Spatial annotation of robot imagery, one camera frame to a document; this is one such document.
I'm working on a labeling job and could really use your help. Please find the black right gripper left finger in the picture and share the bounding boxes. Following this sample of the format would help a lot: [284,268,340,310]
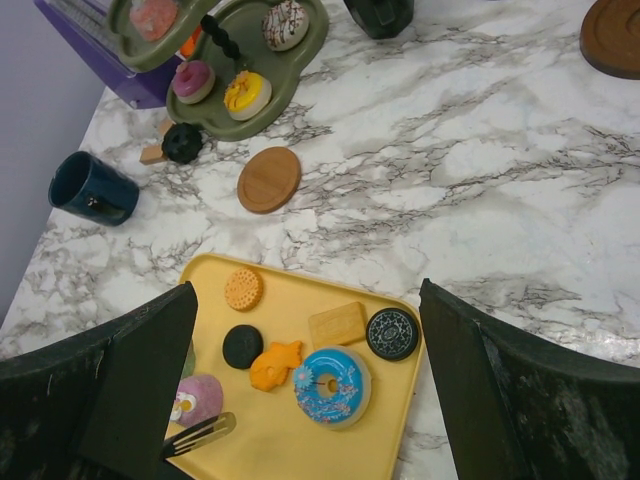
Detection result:
[1,283,197,479]

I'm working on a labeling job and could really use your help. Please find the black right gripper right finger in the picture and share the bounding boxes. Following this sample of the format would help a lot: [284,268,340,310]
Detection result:
[419,280,639,479]

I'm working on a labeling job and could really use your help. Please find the purple snowball cake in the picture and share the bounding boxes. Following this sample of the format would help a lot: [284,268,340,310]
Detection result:
[170,374,224,428]

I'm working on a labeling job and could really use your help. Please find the metal serving tongs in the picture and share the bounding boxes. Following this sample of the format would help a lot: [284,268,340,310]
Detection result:
[160,412,237,460]

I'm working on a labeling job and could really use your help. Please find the pink frosted donut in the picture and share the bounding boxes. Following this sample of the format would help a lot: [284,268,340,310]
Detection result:
[172,60,215,104]

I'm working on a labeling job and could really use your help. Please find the yellow frosted donut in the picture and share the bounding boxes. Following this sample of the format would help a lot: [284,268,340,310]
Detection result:
[223,70,273,121]

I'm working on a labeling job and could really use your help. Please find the pink snowball cake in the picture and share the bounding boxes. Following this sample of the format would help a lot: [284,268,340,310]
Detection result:
[129,0,178,42]

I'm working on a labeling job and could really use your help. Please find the white sprinkled donut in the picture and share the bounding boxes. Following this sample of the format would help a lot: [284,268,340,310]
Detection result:
[261,1,310,52]

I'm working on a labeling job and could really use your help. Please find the green snowball cake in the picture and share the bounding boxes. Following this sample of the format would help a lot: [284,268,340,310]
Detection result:
[181,342,196,379]

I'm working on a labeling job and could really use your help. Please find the black patterned sandwich cookie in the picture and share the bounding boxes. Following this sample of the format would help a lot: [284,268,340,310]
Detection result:
[365,307,420,361]

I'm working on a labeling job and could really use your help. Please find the orange fish cookie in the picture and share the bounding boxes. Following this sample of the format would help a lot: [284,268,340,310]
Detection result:
[249,340,303,392]

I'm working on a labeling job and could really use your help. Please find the blue frosted donut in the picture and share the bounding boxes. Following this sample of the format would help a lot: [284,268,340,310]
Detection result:
[293,346,372,430]

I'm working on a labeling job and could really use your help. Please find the round orange biscuit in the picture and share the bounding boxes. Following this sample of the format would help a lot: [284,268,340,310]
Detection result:
[224,267,264,312]

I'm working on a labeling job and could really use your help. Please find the rectangular beige biscuit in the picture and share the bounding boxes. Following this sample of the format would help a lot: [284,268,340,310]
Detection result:
[308,302,365,349]

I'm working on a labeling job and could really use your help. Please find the yellow serving tray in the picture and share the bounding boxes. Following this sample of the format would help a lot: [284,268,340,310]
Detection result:
[171,254,424,479]

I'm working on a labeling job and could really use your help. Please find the dark blue mug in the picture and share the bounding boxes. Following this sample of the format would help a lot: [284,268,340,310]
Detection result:
[48,151,140,226]

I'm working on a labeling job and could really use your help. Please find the small wooden block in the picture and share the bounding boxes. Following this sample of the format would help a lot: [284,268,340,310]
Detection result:
[139,118,174,166]

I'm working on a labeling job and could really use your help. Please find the black ridged knob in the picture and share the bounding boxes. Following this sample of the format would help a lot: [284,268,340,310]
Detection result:
[161,123,203,165]

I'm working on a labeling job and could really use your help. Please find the light wooden coaster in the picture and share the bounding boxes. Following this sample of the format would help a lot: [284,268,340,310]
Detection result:
[237,147,302,214]

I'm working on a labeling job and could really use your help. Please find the green tiered cake stand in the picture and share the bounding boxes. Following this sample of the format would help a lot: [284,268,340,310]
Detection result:
[106,1,329,141]

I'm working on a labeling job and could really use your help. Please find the purple box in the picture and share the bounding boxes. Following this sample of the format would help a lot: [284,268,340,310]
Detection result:
[34,0,181,109]

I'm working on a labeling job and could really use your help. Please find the dark wooden coaster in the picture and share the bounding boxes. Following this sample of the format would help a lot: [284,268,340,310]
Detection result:
[580,0,639,80]

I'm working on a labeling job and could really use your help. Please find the black cream mug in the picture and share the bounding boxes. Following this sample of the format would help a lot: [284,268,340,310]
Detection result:
[344,0,414,40]

